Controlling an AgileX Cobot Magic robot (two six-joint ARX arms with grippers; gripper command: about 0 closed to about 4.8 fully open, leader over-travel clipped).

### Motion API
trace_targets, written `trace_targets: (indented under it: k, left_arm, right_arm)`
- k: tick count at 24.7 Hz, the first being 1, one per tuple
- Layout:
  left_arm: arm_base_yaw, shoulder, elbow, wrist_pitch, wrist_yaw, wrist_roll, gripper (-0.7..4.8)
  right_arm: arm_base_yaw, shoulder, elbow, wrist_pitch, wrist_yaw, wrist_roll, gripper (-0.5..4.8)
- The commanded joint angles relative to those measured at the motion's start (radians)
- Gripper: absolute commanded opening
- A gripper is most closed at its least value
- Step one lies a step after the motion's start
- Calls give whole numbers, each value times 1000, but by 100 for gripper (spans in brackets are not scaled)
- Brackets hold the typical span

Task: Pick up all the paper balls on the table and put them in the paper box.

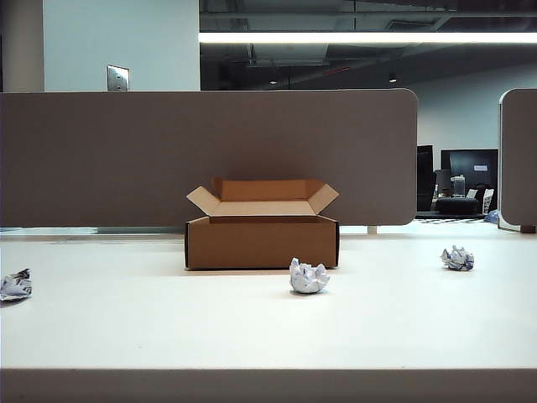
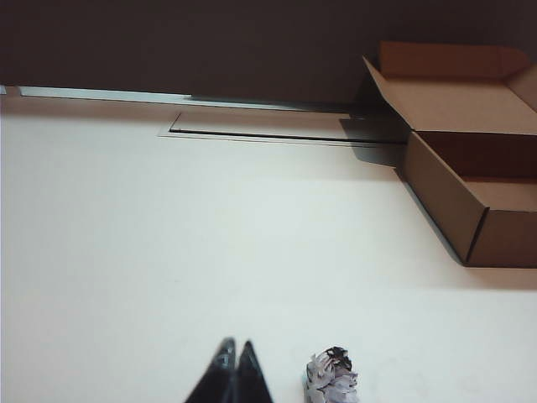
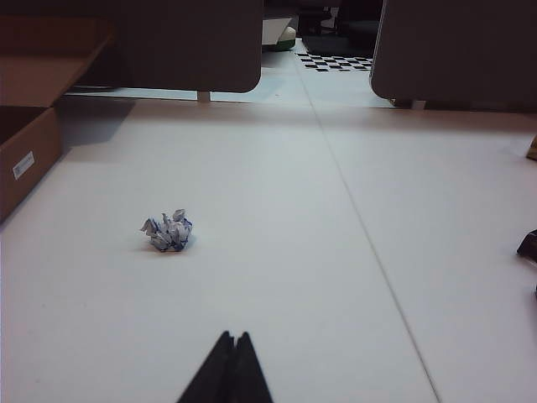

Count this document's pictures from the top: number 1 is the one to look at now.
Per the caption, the ceiling ventilation duct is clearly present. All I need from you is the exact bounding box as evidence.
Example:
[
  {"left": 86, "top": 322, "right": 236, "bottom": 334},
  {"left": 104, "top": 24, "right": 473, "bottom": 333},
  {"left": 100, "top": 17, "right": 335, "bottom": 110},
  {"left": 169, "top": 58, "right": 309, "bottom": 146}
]
[{"left": 242, "top": 43, "right": 329, "bottom": 67}]

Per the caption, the long ceiling light strip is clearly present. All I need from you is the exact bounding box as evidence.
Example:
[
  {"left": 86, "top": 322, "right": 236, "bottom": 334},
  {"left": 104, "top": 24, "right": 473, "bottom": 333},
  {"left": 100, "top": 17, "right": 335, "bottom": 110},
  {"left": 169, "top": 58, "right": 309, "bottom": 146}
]
[{"left": 198, "top": 32, "right": 537, "bottom": 44}]

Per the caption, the brown cardboard box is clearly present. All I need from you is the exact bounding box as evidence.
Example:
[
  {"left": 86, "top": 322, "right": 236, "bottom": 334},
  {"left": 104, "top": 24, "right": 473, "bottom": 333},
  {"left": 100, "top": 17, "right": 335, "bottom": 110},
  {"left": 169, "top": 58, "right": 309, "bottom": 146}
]
[{"left": 184, "top": 176, "right": 341, "bottom": 271}]

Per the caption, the black monitor screen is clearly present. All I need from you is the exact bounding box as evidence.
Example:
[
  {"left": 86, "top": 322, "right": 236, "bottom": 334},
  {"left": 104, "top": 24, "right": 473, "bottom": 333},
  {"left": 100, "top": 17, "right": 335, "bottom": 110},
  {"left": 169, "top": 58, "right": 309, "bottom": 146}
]
[{"left": 440, "top": 148, "right": 500, "bottom": 198}]

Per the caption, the round paper ball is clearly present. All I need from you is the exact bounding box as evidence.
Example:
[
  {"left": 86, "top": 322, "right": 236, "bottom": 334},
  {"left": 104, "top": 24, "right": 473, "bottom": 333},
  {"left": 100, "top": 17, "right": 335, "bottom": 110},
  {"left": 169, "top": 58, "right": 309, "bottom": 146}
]
[{"left": 289, "top": 257, "right": 331, "bottom": 294}]

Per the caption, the metal wall switch plate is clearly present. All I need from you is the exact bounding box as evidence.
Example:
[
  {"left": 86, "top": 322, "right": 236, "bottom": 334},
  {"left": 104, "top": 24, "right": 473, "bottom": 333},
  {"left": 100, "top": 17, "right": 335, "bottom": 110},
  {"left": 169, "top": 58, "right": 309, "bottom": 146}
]
[{"left": 106, "top": 64, "right": 130, "bottom": 92}]

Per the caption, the black cabinet panel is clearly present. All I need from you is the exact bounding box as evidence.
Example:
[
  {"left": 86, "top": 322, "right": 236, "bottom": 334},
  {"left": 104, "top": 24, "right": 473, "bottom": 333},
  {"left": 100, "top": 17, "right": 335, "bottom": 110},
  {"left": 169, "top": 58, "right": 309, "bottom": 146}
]
[{"left": 417, "top": 144, "right": 435, "bottom": 211}]

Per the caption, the wide brown desk divider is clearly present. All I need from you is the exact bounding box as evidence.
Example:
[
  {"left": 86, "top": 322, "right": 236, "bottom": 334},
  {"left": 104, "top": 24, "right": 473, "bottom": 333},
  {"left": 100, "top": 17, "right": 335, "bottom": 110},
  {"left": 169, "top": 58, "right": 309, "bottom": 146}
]
[{"left": 0, "top": 87, "right": 420, "bottom": 228}]

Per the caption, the narrow brown desk divider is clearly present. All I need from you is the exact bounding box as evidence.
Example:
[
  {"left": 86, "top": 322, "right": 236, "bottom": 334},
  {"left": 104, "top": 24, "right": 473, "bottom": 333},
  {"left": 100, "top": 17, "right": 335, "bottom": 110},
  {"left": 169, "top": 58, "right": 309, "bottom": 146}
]
[{"left": 498, "top": 87, "right": 537, "bottom": 233}]

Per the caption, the lumpy paper ball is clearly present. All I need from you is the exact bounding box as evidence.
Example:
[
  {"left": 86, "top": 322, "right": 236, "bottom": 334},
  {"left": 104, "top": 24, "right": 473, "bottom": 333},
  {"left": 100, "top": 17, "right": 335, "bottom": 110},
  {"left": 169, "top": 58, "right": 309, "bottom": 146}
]
[{"left": 440, "top": 245, "right": 476, "bottom": 271}]

